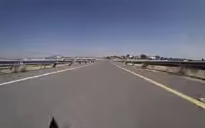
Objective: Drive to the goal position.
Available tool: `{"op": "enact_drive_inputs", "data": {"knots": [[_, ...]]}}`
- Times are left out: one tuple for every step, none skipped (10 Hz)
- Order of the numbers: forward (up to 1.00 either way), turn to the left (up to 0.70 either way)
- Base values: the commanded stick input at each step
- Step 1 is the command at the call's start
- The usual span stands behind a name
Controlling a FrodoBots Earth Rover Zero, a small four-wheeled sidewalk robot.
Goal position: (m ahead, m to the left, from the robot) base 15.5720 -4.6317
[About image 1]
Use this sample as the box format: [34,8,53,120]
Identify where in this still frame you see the distant buildings and trees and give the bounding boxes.
[105,53,191,61]

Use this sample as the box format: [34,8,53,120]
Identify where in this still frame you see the metal guardrail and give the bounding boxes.
[112,58,205,72]
[0,58,97,70]

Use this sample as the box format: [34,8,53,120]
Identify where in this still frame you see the robot's own part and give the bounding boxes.
[48,117,60,128]

